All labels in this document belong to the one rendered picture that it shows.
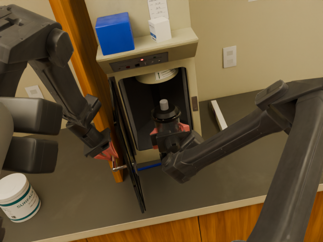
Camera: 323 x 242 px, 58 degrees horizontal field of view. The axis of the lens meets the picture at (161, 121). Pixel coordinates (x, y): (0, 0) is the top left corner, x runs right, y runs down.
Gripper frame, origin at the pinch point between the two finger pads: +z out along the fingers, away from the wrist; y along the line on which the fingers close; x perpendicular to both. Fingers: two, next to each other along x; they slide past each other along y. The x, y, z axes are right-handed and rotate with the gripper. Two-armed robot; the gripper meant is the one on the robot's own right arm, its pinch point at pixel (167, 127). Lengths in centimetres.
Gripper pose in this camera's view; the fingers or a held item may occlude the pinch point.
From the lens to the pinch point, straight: 106.3
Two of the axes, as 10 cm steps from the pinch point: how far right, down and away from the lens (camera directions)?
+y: -9.8, 2.2, -0.3
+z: -1.4, -5.2, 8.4
